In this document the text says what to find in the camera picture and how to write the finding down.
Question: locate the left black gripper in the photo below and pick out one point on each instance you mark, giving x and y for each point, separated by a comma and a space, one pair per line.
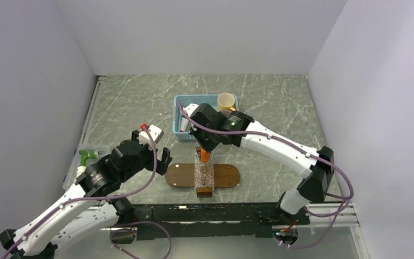
166, 158

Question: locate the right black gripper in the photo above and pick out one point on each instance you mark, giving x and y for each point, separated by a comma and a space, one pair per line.
195, 130

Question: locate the orange toothpaste tube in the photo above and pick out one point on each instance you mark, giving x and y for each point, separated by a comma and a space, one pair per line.
204, 155

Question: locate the clear acrylic toothbrush holder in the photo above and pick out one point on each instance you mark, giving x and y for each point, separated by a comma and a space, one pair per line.
204, 183

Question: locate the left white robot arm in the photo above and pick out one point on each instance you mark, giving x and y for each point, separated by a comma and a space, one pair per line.
97, 198

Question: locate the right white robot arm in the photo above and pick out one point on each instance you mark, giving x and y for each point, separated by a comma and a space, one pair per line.
311, 164

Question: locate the brown oval wooden tray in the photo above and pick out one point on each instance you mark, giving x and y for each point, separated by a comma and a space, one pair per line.
193, 176

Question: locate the white red toothpaste tube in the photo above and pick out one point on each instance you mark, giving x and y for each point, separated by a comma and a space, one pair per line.
185, 125

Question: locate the blue plastic basket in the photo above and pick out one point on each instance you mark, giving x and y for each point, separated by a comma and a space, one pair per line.
185, 100

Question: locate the purple mug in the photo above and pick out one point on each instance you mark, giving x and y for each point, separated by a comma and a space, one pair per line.
226, 113

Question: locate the yellow mug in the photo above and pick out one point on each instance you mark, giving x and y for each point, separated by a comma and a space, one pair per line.
226, 102

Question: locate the green white object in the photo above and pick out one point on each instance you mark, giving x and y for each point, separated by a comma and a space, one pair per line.
84, 157

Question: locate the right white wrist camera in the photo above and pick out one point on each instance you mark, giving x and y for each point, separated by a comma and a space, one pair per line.
190, 109

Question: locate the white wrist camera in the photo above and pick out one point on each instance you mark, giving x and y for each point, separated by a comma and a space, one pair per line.
149, 132
190, 109

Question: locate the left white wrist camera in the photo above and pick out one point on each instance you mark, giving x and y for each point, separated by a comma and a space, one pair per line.
149, 132

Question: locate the black base frame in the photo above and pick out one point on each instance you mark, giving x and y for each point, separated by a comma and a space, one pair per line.
258, 219

